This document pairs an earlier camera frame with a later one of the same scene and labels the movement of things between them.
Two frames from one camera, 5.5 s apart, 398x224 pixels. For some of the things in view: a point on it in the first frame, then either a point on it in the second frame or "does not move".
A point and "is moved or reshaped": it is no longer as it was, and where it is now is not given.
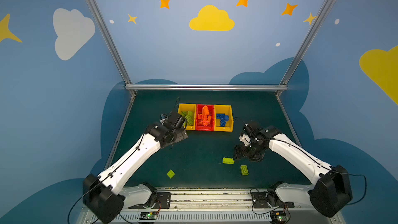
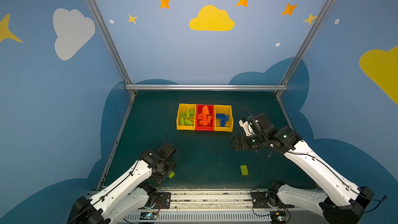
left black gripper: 179,132 -> 165,170
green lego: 244,170 does not move
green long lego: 189,119 is moved or reshaped
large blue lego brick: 223,116 does not move
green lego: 228,161 -> 190,113
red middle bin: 199,126 does not move
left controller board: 148,215 does not move
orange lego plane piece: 205,119 does not move
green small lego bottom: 170,173 does not move
